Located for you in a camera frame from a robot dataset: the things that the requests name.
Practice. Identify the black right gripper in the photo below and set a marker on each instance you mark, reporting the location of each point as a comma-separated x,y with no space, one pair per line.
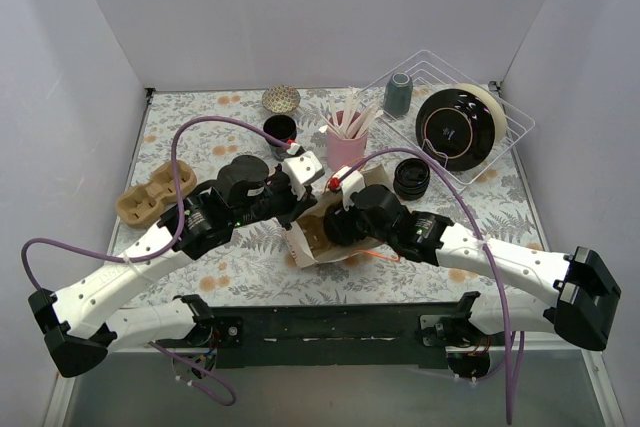
338,226

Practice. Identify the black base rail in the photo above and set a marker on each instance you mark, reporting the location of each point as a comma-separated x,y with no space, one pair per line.
414,334

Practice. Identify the pink cylindrical holder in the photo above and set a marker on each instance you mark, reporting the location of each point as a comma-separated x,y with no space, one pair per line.
341,152

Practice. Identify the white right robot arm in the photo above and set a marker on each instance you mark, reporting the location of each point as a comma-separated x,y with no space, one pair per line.
574,296

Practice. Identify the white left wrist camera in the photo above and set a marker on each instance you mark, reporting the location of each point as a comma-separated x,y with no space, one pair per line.
302,167

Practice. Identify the stack of black lids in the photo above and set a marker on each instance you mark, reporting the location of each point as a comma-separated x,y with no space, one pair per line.
411,179

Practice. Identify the aluminium frame rail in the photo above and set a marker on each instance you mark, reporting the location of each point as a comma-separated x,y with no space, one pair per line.
60,406

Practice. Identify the cardboard cup carrier tray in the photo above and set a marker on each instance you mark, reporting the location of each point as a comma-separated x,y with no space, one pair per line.
143,204

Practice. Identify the wrapped straw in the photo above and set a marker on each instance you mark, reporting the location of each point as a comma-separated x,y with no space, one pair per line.
351,104
328,127
334,117
368,118

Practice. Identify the brown paper gift bag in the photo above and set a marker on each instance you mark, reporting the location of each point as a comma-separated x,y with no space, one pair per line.
340,227

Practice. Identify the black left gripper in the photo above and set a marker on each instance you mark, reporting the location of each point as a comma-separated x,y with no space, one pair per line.
294,200

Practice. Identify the cream round plate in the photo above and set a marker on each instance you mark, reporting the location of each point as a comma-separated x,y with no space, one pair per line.
493,106

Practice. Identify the stack of black cups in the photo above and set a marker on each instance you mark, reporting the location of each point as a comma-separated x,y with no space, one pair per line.
283,128

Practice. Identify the teal ceramic cup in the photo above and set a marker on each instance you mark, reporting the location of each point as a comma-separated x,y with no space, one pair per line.
398,93

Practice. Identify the black round plate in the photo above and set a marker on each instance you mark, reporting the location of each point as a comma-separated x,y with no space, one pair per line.
455,129

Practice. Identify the small patterned bowl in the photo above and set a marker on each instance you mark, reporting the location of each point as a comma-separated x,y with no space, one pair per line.
281,99

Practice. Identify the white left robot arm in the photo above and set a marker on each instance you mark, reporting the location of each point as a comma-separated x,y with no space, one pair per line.
84,322

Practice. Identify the floral patterned table mat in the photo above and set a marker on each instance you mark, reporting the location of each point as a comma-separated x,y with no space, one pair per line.
256,267

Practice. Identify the white wire dish rack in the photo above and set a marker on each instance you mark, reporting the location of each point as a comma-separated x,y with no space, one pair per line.
430,74

